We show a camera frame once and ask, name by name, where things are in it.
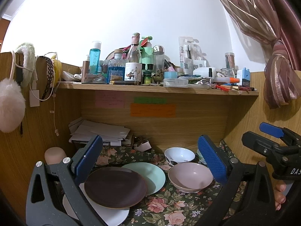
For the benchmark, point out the packaged toothbrush set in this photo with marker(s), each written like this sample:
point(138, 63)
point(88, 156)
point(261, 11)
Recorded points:
point(189, 48)

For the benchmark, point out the white wall charger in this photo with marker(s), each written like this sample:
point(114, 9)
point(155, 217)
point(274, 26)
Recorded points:
point(34, 98)

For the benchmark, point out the pink mug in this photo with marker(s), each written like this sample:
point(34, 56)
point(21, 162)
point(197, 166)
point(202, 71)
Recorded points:
point(54, 155)

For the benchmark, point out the black lace headband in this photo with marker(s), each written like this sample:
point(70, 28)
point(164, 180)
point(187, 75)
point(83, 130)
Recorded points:
point(45, 77)

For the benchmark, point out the white plate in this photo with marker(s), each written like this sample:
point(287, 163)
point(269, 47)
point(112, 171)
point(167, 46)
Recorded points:
point(112, 217)

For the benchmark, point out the silver cap glass jar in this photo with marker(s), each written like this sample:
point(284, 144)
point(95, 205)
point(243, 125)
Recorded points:
point(158, 58)

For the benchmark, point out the pink striped curtain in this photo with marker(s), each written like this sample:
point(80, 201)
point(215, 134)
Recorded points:
point(276, 25)

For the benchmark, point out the white panda bowl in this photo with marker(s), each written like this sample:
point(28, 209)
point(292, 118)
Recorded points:
point(177, 155)

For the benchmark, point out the dark brown plate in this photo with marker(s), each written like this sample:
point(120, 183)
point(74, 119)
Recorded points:
point(115, 187)

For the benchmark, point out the teal liquid bottle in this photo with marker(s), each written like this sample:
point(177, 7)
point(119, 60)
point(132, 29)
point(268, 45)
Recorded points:
point(94, 57)

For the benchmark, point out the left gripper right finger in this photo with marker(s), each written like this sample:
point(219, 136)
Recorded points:
point(257, 206)

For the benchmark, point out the clear illustrated label bottle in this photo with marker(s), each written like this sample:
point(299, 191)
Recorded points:
point(133, 65)

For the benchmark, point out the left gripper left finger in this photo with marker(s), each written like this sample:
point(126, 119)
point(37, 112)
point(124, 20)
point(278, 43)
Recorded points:
point(43, 206)

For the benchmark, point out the green sticky note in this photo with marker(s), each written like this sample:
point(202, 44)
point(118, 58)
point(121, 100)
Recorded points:
point(150, 100)

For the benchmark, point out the clear plastic flat container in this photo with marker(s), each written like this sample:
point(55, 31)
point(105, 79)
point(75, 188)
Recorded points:
point(182, 83)

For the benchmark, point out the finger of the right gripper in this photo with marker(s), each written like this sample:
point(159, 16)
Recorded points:
point(289, 137)
point(268, 148)

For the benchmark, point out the pink bowl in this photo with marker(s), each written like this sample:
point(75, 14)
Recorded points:
point(190, 177)

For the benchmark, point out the floral green tablecloth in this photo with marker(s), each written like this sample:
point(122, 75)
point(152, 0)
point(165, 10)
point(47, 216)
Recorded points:
point(168, 206)

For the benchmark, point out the clear jar of sticks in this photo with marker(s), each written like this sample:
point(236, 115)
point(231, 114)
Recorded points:
point(230, 60)

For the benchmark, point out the blue white small box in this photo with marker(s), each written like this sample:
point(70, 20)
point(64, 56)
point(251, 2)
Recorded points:
point(244, 77)

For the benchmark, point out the stack of white papers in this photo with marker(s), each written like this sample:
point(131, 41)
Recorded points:
point(81, 131)

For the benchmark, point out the wooden shelf board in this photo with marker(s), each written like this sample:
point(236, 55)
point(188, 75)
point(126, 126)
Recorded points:
point(155, 89)

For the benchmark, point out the blue square glass bottle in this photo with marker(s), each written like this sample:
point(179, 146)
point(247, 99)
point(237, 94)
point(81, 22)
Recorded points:
point(116, 67)

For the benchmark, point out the green pump bottle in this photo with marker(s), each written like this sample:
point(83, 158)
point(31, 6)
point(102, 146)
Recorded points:
point(147, 53)

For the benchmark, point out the mint green plate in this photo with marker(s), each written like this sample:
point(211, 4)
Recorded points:
point(153, 175)

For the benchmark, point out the pink sticky note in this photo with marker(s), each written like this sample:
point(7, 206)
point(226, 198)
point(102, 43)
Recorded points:
point(109, 100)

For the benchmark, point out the white rectangular bottle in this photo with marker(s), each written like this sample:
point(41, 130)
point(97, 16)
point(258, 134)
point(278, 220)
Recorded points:
point(205, 72)

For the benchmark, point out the orange sticky note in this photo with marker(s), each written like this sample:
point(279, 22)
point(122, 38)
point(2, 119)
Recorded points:
point(153, 110)

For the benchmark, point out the person's right hand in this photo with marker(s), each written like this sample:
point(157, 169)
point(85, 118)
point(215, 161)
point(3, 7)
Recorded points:
point(279, 196)

